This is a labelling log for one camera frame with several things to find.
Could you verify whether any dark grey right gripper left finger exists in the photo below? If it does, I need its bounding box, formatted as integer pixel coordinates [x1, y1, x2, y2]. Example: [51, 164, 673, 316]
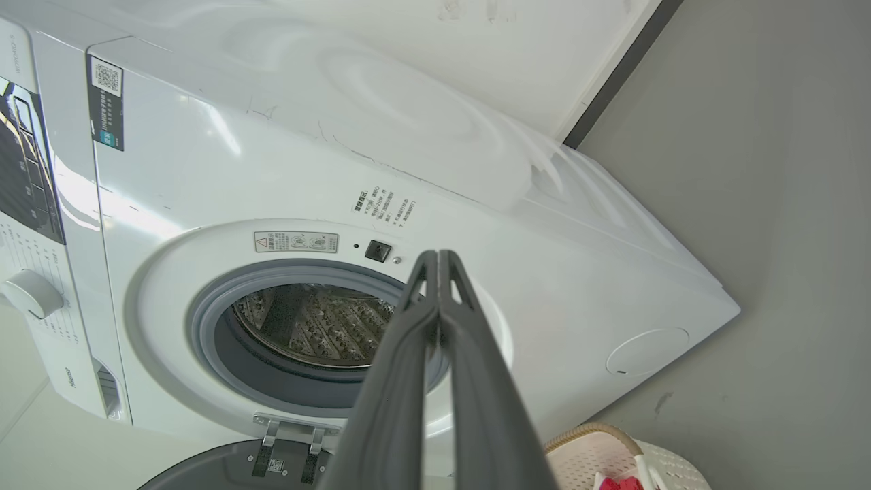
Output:
[318, 250, 440, 490]

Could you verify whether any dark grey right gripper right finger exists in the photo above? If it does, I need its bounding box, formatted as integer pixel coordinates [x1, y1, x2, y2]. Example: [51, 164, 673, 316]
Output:
[435, 250, 560, 490]

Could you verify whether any stainless steel washing machine drum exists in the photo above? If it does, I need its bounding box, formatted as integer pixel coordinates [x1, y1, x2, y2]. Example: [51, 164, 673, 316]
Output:
[231, 284, 399, 370]

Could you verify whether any cream perforated plastic laundry basket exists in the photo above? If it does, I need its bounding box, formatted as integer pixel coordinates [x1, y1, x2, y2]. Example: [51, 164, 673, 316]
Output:
[544, 423, 712, 490]

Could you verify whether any washing machine door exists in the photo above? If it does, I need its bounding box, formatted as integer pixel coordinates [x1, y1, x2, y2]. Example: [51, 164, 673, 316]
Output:
[136, 439, 341, 490]

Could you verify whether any white round control dial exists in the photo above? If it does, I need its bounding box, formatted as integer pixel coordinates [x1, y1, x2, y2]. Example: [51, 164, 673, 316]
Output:
[2, 269, 65, 321]

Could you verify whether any glossy black control display panel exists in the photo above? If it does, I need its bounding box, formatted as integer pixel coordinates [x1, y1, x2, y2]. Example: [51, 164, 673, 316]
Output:
[0, 75, 65, 246]

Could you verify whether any silver metal door hinge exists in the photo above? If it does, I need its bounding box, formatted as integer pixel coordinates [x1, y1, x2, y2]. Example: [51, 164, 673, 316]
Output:
[252, 414, 341, 477]

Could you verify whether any grey rubber door seal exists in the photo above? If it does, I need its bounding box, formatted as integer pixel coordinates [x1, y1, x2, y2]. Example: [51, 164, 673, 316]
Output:
[187, 259, 450, 417]

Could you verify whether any round drain filter cover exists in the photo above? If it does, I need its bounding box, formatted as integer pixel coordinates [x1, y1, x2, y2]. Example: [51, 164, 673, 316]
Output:
[606, 328, 690, 376]

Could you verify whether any grey warning sticker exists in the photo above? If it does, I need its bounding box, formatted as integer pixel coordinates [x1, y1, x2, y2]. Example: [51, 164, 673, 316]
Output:
[254, 231, 340, 254]

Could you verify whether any small printed text sticker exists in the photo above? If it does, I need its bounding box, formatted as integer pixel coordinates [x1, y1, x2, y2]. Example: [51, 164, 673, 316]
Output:
[352, 189, 417, 229]

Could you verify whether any white front-load washing machine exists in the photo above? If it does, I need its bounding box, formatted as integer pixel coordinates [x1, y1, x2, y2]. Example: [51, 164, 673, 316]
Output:
[0, 0, 742, 490]

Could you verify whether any black QR code label strip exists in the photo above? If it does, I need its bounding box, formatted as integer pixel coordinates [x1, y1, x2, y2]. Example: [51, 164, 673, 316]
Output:
[86, 54, 125, 152]

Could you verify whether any white and dark wall skirting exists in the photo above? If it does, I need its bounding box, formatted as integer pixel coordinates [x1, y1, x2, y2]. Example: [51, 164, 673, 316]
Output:
[555, 0, 685, 150]

